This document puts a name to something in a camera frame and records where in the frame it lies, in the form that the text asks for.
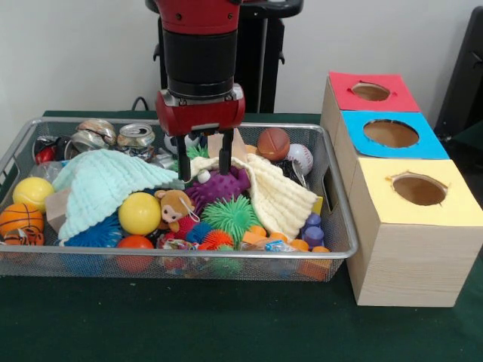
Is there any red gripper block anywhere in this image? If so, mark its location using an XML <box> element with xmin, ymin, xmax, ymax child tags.
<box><xmin>155</xmin><ymin>90</ymin><xmax>247</xmax><ymax>183</ymax></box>

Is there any brown monkey plush toy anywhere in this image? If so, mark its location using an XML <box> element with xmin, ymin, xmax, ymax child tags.
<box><xmin>153</xmin><ymin>189</ymin><xmax>201</xmax><ymax>241</ymax></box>

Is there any shallow clear mesh bin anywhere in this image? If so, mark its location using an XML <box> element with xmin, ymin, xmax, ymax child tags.
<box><xmin>0</xmin><ymin>116</ymin><xmax>359</xmax><ymax>282</ymax></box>

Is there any wooden three-hole box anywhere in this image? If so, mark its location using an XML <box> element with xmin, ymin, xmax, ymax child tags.
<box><xmin>319</xmin><ymin>71</ymin><xmax>483</xmax><ymax>307</ymax></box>

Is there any green spiky ball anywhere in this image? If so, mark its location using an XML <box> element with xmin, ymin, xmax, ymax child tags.
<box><xmin>200</xmin><ymin>195</ymin><xmax>263</xmax><ymax>248</ymax></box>

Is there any brown football toy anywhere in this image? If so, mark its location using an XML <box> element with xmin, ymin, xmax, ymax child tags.
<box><xmin>257</xmin><ymin>127</ymin><xmax>291</xmax><ymax>162</ymax></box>

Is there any cream waffle cloth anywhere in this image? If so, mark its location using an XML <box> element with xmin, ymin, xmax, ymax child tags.
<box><xmin>187</xmin><ymin>152</ymin><xmax>318</xmax><ymax>241</ymax></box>

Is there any smooth yellow ball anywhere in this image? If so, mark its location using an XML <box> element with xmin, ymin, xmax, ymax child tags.
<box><xmin>118</xmin><ymin>192</ymin><xmax>162</xmax><ymax>235</ymax></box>

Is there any white baseball toy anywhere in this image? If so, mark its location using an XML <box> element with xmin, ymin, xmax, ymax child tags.
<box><xmin>285</xmin><ymin>143</ymin><xmax>315</xmax><ymax>176</ymax></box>

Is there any mint green cloth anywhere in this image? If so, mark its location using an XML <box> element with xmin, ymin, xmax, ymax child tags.
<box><xmin>51</xmin><ymin>149</ymin><xmax>186</xmax><ymax>247</ymax></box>

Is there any blue spiky ball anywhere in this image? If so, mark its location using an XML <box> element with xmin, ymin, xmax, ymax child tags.
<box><xmin>62</xmin><ymin>213</ymin><xmax>124</xmax><ymax>249</ymax></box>

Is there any dark green table cloth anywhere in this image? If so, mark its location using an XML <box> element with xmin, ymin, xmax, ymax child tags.
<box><xmin>0</xmin><ymin>109</ymin><xmax>483</xmax><ymax>362</ymax></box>

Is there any yellow tennis ball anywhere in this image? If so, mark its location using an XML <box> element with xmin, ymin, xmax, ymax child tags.
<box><xmin>12</xmin><ymin>176</ymin><xmax>56</xmax><ymax>214</ymax></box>

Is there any orange basketball toy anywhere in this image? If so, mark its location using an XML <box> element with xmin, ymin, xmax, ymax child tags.
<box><xmin>0</xmin><ymin>203</ymin><xmax>45</xmax><ymax>238</ymax></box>

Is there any black upright stand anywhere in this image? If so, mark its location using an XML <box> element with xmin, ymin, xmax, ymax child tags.
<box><xmin>433</xmin><ymin>6</ymin><xmax>483</xmax><ymax>133</ymax></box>

